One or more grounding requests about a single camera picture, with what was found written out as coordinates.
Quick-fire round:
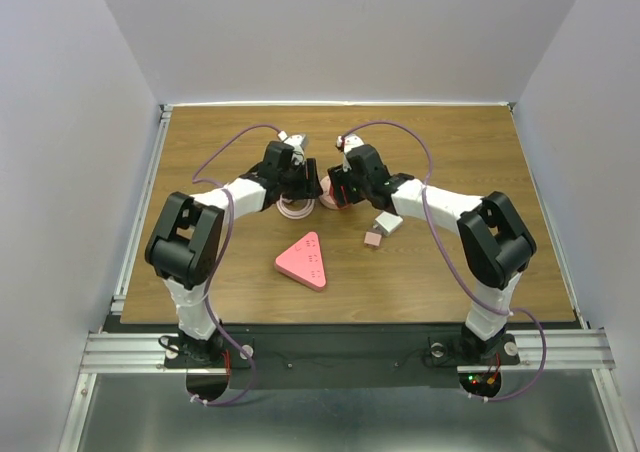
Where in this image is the red cube plug adapter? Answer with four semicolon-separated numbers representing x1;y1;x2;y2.
333;186;349;209

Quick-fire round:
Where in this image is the round pink power socket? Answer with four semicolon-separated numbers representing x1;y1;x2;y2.
319;175;342;210

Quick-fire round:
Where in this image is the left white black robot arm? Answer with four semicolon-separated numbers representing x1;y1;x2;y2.
144;134;322;366

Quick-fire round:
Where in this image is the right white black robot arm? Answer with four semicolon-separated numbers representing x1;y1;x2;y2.
328;137;537;362

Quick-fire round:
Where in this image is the white cube charger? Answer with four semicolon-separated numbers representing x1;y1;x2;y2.
374;212;403;237

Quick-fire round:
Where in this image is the small pink square adapter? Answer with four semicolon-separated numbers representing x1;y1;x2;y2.
364;230;383;248

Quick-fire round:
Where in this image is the pink triangular power strip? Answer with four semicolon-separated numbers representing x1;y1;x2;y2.
274;231;327;292

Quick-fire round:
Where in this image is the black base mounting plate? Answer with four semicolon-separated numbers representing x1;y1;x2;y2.
159;323;520;399

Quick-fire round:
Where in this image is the pink coiled cord with plug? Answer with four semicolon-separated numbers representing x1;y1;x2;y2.
275;194;315;220

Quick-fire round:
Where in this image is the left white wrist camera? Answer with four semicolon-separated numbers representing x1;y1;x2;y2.
277;130;309;165

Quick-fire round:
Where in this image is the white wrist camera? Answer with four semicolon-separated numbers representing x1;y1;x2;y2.
336;134;364;170
277;130;309;165

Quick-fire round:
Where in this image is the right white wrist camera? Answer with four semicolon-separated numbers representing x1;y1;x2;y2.
336;134;364;170

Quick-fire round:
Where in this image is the aluminium left side rail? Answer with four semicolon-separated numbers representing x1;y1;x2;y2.
113;104;174;301

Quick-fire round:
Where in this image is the aluminium rail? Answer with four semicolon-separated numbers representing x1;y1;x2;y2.
113;104;174;301
80;325;616;374

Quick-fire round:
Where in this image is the aluminium front rail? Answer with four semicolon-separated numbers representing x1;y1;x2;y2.
80;325;616;374

